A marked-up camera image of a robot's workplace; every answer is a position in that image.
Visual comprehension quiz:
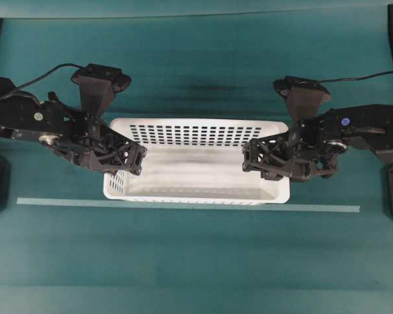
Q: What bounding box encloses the black camera cable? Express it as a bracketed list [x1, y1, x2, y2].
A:
[317, 70, 393, 82]
[0, 63, 83, 109]

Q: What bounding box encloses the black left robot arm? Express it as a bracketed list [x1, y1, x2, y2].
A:
[0, 77, 147, 175]

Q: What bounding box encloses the black right camera cable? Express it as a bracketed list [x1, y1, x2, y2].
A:
[317, 70, 393, 82]

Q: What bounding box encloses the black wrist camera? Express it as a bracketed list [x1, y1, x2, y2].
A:
[273, 76, 331, 124]
[71, 63, 132, 118]

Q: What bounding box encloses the black left camera cable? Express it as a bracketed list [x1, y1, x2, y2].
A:
[0, 63, 83, 109]

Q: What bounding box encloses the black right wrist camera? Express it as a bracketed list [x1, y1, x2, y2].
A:
[273, 76, 331, 124]

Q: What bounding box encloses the white perforated plastic basket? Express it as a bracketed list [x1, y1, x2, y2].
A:
[103, 118, 290, 205]

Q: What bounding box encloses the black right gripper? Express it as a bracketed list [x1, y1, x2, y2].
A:
[242, 113, 347, 182]

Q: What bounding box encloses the light green tape strip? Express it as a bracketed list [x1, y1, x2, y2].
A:
[16, 197, 361, 214]

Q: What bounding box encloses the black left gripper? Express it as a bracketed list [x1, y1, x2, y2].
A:
[39, 101, 147, 175]

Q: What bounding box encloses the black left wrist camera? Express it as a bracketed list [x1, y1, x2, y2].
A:
[71, 63, 132, 118]

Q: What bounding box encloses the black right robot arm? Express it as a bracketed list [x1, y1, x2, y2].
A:
[242, 105, 393, 182]

